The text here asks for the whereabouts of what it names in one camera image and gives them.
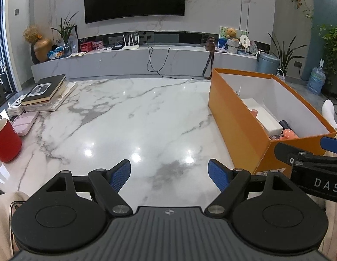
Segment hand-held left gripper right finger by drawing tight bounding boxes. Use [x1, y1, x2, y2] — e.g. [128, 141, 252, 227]
[204, 159, 293, 218]

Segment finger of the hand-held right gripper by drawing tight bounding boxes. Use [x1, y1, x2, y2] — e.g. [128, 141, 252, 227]
[274, 141, 337, 167]
[320, 135, 337, 156]

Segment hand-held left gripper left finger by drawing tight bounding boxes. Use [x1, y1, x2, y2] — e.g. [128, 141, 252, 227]
[45, 159, 133, 218]

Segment pink cylinder roller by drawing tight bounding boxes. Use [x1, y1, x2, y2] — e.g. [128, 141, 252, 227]
[282, 129, 298, 140]

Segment long white box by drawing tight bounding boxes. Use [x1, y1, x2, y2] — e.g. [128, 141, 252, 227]
[242, 98, 283, 136]

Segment orange cardboard box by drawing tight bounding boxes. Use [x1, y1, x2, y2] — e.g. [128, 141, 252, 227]
[208, 68, 337, 175]

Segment printed paper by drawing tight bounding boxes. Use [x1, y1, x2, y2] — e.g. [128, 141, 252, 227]
[255, 170, 287, 178]

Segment person's white-socked foot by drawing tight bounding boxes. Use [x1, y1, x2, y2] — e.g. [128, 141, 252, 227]
[322, 100, 337, 128]

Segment blue water jug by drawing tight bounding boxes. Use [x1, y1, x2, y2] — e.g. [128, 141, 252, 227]
[307, 59, 326, 95]

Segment blue trash can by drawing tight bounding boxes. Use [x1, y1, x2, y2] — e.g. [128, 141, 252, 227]
[257, 52, 280, 75]

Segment stack of magazines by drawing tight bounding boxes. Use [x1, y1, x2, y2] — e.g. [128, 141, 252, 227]
[23, 80, 78, 112]

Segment long-leaf potted plant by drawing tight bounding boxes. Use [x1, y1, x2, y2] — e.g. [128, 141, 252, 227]
[267, 32, 307, 72]

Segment bushy green plant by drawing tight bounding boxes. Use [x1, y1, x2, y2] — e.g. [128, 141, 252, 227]
[318, 23, 337, 85]

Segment pink flat case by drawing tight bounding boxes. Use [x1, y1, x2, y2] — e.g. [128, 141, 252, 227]
[11, 110, 40, 136]

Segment marble television console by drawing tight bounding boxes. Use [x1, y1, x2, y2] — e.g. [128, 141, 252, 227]
[31, 45, 262, 80]

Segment black hardcover book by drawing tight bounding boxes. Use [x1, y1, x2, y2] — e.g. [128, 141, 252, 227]
[21, 74, 66, 105]

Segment red cup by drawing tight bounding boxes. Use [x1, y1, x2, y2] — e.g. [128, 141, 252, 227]
[0, 118, 23, 163]

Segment grey round pot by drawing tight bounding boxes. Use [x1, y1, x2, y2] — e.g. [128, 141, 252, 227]
[227, 38, 240, 54]

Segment white box with round print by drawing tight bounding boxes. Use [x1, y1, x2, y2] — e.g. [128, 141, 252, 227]
[7, 94, 28, 115]

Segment white router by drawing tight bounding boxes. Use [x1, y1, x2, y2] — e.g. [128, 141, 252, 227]
[122, 33, 140, 50]

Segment blue snack packets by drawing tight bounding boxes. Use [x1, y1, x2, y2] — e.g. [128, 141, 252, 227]
[47, 46, 66, 60]

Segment white plastic bag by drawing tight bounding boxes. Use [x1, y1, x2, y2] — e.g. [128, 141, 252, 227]
[68, 34, 79, 53]

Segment dark vase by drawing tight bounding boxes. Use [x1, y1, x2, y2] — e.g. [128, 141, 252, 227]
[30, 45, 40, 64]

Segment gold vase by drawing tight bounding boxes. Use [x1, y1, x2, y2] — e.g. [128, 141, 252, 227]
[33, 38, 53, 62]

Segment green plant in glass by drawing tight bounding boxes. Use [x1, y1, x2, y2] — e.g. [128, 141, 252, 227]
[50, 11, 79, 57]

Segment dried yellow flowers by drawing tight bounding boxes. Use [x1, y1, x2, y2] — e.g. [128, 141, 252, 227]
[22, 25, 42, 44]

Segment black cable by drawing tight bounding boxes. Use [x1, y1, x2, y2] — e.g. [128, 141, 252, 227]
[147, 39, 194, 80]

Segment printed picture frame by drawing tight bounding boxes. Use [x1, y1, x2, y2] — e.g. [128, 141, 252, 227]
[219, 27, 250, 52]

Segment brown camera case with strap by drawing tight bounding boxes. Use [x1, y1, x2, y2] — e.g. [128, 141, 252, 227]
[202, 36, 216, 80]

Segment black sliding door frame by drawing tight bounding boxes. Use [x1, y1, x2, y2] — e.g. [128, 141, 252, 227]
[0, 0, 22, 106]

